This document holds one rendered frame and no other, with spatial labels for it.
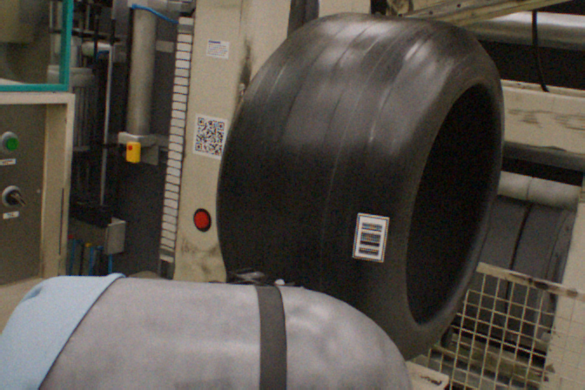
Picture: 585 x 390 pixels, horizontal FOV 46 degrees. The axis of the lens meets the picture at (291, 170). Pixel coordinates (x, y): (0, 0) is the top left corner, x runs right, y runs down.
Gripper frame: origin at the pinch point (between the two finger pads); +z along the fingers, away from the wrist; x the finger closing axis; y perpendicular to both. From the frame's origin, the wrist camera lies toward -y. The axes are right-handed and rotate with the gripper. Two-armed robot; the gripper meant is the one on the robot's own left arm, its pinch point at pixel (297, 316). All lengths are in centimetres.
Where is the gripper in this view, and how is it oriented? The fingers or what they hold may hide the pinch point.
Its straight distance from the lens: 100.3
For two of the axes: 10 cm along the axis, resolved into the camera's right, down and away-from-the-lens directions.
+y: 1.8, -9.8, -0.9
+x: -8.3, -2.0, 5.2
